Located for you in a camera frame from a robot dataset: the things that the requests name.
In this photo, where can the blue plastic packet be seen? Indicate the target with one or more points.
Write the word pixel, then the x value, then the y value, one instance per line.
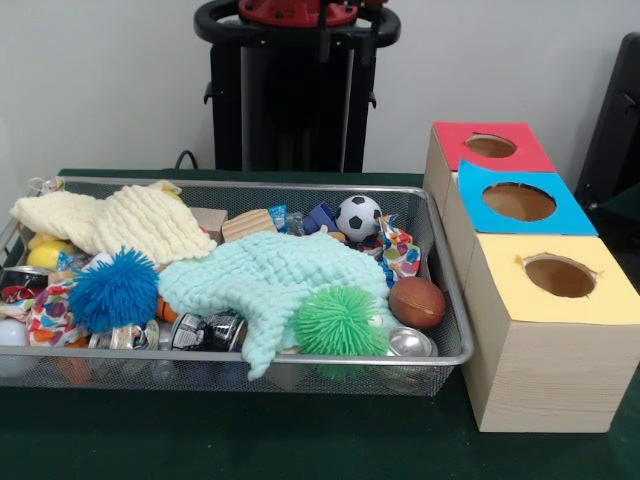
pixel 277 217

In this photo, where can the ridged wooden block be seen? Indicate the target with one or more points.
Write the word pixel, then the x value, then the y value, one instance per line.
pixel 247 226

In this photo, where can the plain wooden cube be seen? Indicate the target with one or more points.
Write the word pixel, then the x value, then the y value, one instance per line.
pixel 212 220

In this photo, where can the shallow clear mesh bin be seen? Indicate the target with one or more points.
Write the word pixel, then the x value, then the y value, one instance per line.
pixel 150 372

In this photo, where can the wooden box with three holes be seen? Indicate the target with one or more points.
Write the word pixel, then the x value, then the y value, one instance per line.
pixel 540 380

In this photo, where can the small black white soccer ball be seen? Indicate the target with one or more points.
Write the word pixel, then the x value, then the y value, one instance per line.
pixel 356 216

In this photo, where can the mint green knit cloth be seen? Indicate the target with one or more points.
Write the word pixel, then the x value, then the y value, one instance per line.
pixel 270 280

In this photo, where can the colourful dotted cloth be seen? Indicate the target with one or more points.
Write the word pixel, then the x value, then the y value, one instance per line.
pixel 402 255

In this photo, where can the green spiky rubber ball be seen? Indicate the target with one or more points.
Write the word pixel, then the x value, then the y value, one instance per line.
pixel 340 322

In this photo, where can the small brown football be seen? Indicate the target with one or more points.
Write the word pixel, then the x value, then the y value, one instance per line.
pixel 417 302

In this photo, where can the plain silver can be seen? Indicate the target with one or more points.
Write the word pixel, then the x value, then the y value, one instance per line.
pixel 410 344

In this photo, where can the black printed can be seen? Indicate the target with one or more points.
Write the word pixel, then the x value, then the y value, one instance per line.
pixel 205 332

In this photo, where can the cream knit cloth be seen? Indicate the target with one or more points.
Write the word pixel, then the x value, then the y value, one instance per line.
pixel 135 220

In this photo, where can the dark green tablecloth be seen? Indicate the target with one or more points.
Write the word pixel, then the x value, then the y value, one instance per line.
pixel 622 235
pixel 250 440

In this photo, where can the blue spiky rubber ball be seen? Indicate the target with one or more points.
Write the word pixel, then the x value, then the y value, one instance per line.
pixel 114 292

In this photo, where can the black upright panel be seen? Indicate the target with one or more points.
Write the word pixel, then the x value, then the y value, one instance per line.
pixel 617 125

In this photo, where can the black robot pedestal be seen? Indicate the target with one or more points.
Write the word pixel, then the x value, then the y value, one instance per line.
pixel 300 110

